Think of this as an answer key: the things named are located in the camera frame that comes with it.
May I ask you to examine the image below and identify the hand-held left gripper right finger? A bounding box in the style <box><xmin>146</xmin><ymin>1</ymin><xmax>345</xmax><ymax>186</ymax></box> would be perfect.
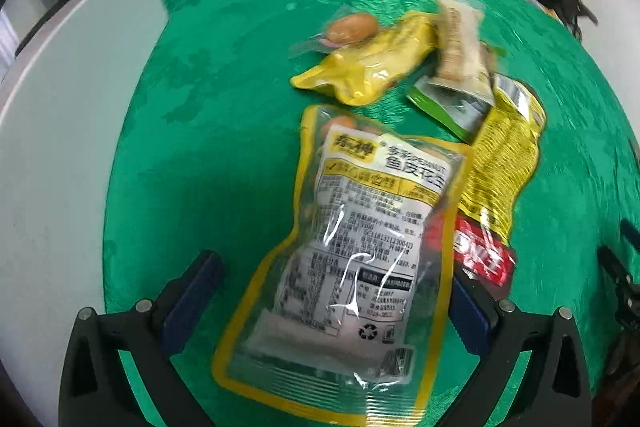
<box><xmin>450</xmin><ymin>272</ymin><xmax>596</xmax><ymax>427</ymax></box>

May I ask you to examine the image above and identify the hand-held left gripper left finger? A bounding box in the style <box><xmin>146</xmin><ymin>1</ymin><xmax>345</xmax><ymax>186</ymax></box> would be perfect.
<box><xmin>59</xmin><ymin>249</ymin><xmax>225</xmax><ymax>427</ymax></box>

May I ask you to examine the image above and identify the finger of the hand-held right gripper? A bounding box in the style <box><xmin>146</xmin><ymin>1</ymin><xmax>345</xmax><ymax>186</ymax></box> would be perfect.
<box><xmin>597</xmin><ymin>246</ymin><xmax>640</xmax><ymax>330</ymax></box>
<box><xmin>620</xmin><ymin>219</ymin><xmax>640</xmax><ymax>249</ymax></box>

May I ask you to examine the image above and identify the red snack packet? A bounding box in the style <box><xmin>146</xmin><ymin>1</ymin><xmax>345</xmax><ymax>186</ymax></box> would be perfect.
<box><xmin>427</xmin><ymin>212</ymin><xmax>517</xmax><ymax>289</ymax></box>

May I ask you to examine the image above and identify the yellow patterned snack packet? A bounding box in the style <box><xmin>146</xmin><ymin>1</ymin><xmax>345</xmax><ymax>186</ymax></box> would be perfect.
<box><xmin>457</xmin><ymin>74</ymin><xmax>547</xmax><ymax>244</ymax></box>

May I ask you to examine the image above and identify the yellow-edged clear peanut packet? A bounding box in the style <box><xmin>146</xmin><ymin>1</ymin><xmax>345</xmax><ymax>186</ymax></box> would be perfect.
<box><xmin>210</xmin><ymin>104</ymin><xmax>473</xmax><ymax>425</ymax></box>

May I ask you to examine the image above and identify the white cardboard box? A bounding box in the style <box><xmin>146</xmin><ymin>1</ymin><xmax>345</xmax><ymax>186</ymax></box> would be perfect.
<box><xmin>0</xmin><ymin>0</ymin><xmax>168</xmax><ymax>413</ymax></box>

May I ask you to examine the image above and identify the green-edged clear snack packet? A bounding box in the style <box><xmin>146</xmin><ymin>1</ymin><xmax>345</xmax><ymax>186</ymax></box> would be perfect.
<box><xmin>406</xmin><ymin>76</ymin><xmax>495</xmax><ymax>144</ymax></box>

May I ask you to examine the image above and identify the long beige snack packet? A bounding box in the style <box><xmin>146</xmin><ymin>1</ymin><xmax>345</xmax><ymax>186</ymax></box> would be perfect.
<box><xmin>431</xmin><ymin>0</ymin><xmax>497</xmax><ymax>104</ymax></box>

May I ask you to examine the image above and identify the plain yellow snack pouch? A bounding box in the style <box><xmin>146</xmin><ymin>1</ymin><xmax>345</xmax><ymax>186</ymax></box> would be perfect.
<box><xmin>290</xmin><ymin>11</ymin><xmax>440</xmax><ymax>106</ymax></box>

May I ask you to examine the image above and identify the clear packet with braised egg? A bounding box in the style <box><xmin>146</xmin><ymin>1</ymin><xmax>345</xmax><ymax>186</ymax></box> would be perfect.
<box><xmin>289</xmin><ymin>7</ymin><xmax>380</xmax><ymax>58</ymax></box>

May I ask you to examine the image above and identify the green floral blanket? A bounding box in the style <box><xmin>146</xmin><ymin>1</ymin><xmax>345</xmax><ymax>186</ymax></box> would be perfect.
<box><xmin>102</xmin><ymin>0</ymin><xmax>631</xmax><ymax>427</ymax></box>

